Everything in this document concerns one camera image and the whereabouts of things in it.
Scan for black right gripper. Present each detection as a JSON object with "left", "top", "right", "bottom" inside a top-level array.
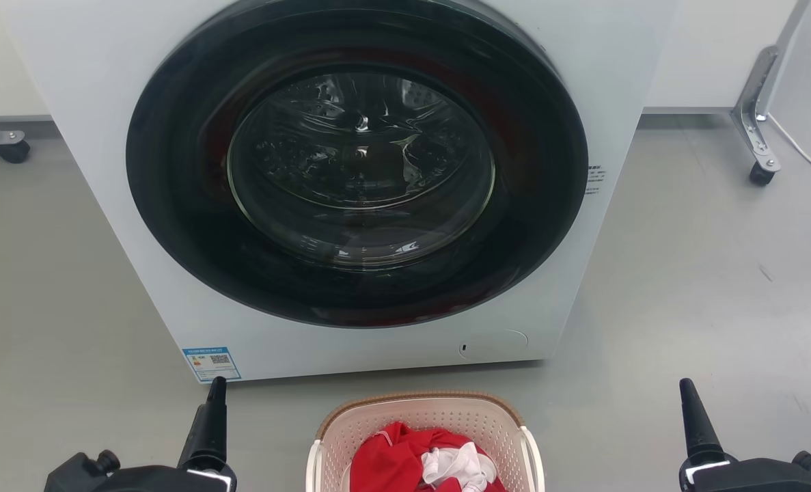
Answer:
[{"left": 678, "top": 378, "right": 811, "bottom": 492}]

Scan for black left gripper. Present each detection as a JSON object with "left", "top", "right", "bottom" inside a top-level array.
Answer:
[{"left": 43, "top": 376, "right": 237, "bottom": 492}]

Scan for beige perforated plastic laundry basket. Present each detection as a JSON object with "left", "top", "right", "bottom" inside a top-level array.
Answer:
[{"left": 305, "top": 391, "right": 546, "bottom": 492}]

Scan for blue energy label sticker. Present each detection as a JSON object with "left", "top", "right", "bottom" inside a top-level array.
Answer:
[{"left": 182, "top": 346, "right": 242, "bottom": 383}]

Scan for red garment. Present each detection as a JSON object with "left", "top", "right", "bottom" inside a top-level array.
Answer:
[{"left": 349, "top": 422, "right": 508, "bottom": 492}]

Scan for white garment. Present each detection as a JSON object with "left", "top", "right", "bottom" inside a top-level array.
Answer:
[{"left": 421, "top": 442, "right": 498, "bottom": 492}]

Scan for round black washing machine door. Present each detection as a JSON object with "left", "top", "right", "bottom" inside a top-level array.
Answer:
[{"left": 126, "top": 0, "right": 589, "bottom": 329}]

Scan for white front-load washing machine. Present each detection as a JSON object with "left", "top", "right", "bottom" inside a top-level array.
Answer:
[{"left": 2, "top": 0, "right": 679, "bottom": 383}]

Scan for thin white cable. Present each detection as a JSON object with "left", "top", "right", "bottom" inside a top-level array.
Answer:
[{"left": 767, "top": 113, "right": 811, "bottom": 191}]

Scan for silver metal stand bracket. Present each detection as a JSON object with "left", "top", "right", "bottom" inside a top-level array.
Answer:
[{"left": 731, "top": 46, "right": 782, "bottom": 173}]

